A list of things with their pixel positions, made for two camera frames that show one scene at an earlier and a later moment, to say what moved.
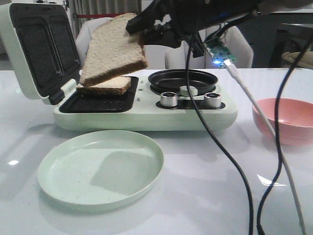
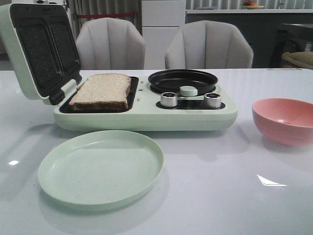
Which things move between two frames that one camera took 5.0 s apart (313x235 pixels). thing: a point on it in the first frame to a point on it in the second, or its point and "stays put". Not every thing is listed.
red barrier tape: (98, 15) stays put
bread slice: (112, 51) to (102, 91)
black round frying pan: (171, 81) stays put
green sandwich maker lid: (40, 43) stays put
